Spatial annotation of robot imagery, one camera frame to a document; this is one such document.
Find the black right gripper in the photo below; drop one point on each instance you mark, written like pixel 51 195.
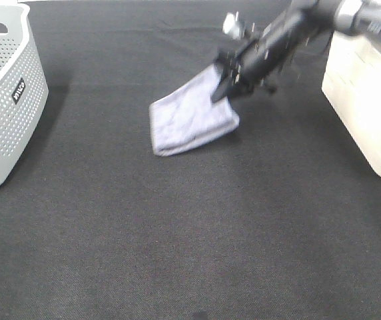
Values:
pixel 262 51

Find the lavender towel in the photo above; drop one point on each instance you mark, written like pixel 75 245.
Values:
pixel 187 118

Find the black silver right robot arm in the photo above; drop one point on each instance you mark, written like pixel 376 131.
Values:
pixel 351 18

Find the cream white storage box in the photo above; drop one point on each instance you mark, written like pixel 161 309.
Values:
pixel 352 85

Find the black table mat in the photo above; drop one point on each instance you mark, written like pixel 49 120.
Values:
pixel 281 219

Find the grey perforated laundry basket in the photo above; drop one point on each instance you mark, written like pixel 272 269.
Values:
pixel 23 87

